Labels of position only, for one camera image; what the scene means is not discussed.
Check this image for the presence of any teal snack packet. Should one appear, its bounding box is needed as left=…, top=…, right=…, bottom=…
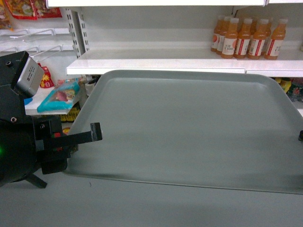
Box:
left=37, top=80, right=80, bottom=113

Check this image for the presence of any grey silver serving tray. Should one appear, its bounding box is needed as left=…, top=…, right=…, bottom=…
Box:
left=62, top=70, right=303, bottom=195

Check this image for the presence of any orange juice bottle middle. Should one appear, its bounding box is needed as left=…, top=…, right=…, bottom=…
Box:
left=233, top=18, right=252, bottom=59

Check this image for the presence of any orange juice bottle front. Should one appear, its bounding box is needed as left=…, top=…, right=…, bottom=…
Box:
left=221, top=18, right=239, bottom=59

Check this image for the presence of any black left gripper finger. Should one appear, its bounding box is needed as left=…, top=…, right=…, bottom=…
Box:
left=44, top=122, right=102, bottom=150

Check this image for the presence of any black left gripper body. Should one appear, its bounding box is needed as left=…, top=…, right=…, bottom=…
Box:
left=0, top=51, right=69, bottom=188

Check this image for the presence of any red hanging snack packet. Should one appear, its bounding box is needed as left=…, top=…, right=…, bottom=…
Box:
left=38, top=63, right=54, bottom=88

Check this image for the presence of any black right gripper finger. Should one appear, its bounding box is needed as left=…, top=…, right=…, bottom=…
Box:
left=298, top=130, right=303, bottom=142

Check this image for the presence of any white slotted shelf upright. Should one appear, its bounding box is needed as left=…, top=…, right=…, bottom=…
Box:
left=65, top=7, right=89, bottom=58

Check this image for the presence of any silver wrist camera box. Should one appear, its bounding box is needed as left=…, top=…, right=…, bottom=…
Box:
left=16, top=56, right=45, bottom=98

